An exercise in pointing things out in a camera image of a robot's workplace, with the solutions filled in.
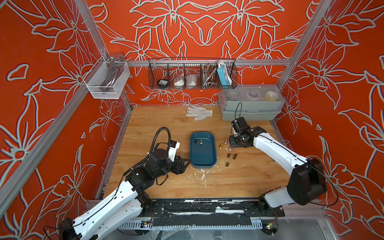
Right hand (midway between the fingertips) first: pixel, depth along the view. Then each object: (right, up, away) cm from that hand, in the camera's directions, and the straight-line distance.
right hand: (230, 142), depth 86 cm
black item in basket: (-42, +37, +10) cm, 56 cm away
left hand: (-26, -6, -13) cm, 30 cm away
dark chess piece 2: (0, -9, +5) cm, 10 cm away
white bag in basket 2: (-23, +38, +7) cm, 45 cm away
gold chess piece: (-17, -2, +11) cm, 20 cm away
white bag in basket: (-30, +36, +4) cm, 47 cm away
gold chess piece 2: (-4, -4, +9) cm, 11 cm away
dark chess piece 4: (-2, -13, +1) cm, 13 cm away
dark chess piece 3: (+4, -10, +4) cm, 11 cm away
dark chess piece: (-20, -1, +12) cm, 24 cm away
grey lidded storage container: (+21, +26, +21) cm, 39 cm away
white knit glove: (-16, +18, +28) cm, 37 cm away
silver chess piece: (+2, -6, +9) cm, 11 cm away
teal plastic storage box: (-16, -7, +8) cm, 19 cm away
